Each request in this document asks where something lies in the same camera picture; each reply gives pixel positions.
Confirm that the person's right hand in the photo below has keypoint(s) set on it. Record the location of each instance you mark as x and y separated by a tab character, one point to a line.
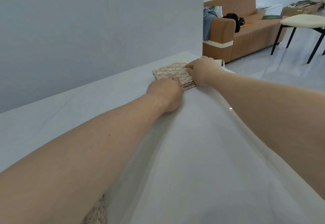
205	70

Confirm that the person's left hand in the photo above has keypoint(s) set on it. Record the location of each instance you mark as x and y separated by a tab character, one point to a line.
167	94

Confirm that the beige waffle towel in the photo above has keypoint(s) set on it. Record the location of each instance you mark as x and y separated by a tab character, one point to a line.
167	71

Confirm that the stack of cloths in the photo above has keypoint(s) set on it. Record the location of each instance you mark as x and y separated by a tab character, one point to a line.
96	213

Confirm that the person's left forearm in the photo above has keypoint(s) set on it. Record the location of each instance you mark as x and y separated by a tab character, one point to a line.
76	155

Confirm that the person's right forearm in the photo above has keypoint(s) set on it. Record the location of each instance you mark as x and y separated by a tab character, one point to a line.
274	109

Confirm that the blue grey clothing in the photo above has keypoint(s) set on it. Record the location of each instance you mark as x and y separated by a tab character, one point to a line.
207	23

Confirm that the brown sofa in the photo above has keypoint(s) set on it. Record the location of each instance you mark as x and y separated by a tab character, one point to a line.
251	38

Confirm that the black bag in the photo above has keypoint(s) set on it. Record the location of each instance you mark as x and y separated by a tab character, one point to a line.
232	17

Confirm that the white shopping bag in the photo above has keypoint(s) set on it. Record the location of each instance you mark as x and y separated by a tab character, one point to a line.
219	12

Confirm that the yellow paper item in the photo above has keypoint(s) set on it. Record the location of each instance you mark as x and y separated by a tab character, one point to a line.
245	25

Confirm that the white marble table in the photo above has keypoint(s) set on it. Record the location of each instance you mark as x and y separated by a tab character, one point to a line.
177	168

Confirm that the white box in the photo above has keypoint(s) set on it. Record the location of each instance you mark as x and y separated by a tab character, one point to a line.
261	10

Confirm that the dark green book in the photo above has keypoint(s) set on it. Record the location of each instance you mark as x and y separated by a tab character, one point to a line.
271	17

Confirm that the cardboard box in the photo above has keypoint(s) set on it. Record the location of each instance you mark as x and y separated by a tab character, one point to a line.
289	10

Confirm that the cream chair with black legs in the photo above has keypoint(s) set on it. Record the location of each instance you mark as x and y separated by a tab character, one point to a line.
302	20

